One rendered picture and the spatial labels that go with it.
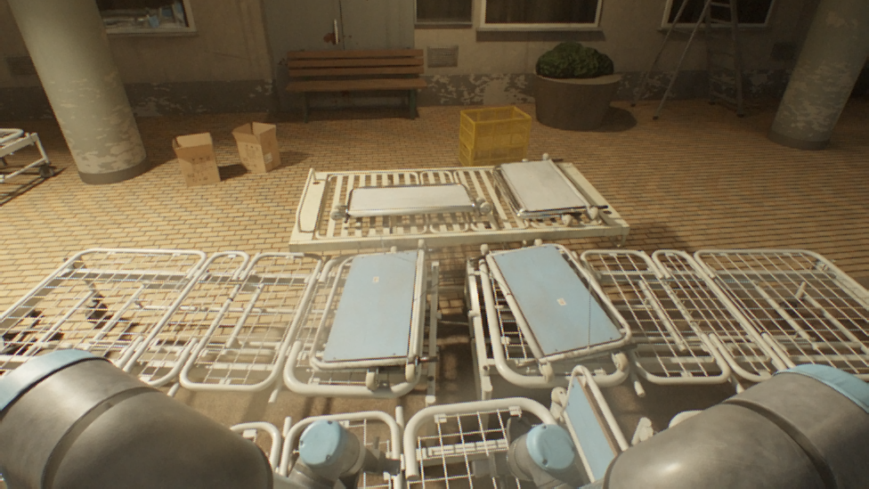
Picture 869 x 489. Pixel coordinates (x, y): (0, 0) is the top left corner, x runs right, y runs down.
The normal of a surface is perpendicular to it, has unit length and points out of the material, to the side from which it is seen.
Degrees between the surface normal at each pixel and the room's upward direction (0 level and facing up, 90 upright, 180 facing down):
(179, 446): 37
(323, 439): 19
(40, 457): 45
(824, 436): 15
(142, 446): 30
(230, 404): 0
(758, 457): 25
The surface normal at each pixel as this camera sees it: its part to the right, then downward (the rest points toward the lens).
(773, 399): -0.15, -0.98
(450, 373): 0.01, -0.86
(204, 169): 0.41, 0.46
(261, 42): 0.13, 0.50
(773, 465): -0.18, -0.60
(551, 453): 0.14, -0.66
